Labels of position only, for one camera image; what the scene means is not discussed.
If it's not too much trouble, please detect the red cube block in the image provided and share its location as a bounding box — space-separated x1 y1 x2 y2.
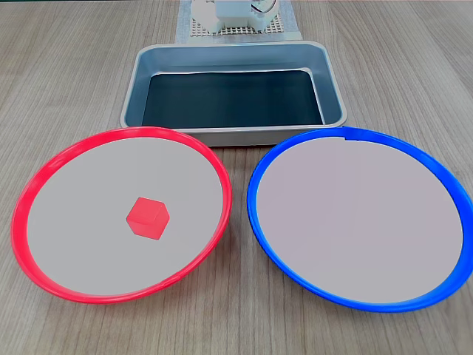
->
125 197 171 241

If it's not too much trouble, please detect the black tray liner mat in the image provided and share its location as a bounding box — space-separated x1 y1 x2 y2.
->
141 69 326 128

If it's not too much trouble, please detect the silver metal tray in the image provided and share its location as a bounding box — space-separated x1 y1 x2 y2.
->
120 40 349 148

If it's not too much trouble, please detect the red-rimmed white dish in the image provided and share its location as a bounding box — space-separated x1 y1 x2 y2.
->
10 126 234 305

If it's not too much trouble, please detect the blue-rimmed white dish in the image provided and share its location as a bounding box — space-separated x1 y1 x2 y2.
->
246 126 473 314

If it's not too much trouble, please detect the white mesh mat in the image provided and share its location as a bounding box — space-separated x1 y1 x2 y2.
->
188 14 288 38

